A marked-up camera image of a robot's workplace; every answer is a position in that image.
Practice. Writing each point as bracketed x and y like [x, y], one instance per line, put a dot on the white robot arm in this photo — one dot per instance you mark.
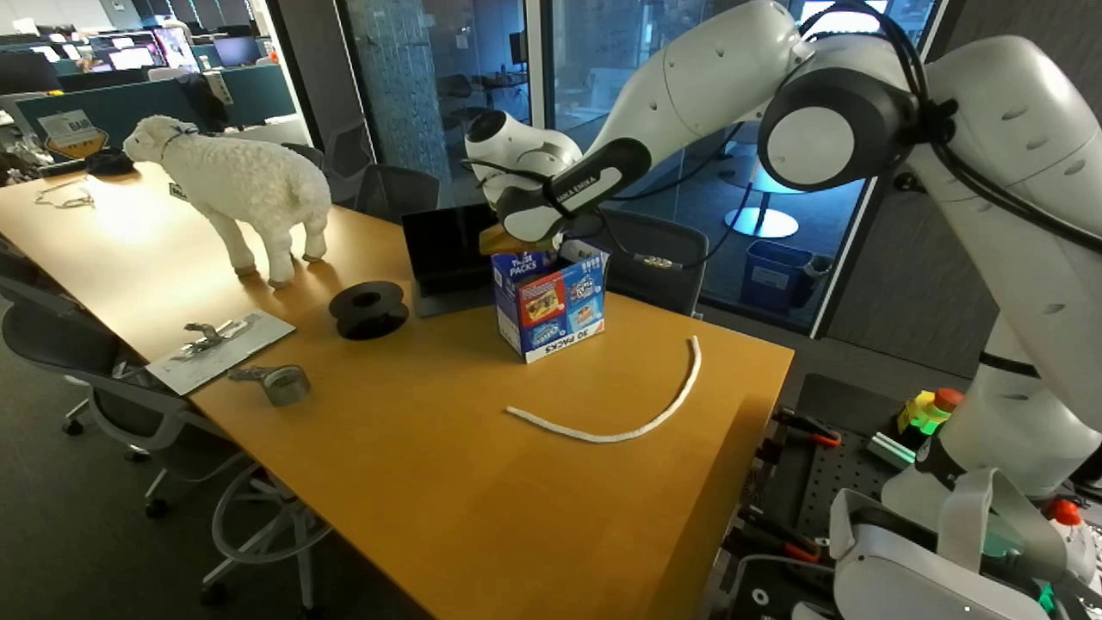
[993, 134]

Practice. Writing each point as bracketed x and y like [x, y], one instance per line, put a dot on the blue cardboard snack box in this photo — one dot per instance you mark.
[550, 302]

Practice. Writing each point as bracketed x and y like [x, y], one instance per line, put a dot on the emergency stop button box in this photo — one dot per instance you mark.
[912, 424]

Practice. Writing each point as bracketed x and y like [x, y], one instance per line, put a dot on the black laptop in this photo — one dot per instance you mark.
[445, 261]

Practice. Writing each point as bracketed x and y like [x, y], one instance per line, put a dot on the dark grey office chair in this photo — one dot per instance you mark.
[647, 261]

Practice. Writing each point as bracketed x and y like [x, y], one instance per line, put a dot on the black tape spool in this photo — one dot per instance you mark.
[369, 313]

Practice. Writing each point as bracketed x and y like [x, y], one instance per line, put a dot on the small metal measuring cup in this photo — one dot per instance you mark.
[281, 385]

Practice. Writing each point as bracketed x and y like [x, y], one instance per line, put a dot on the white sheep figurine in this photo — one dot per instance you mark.
[241, 184]

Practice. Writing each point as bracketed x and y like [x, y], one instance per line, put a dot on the black object table end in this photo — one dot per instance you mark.
[109, 162]

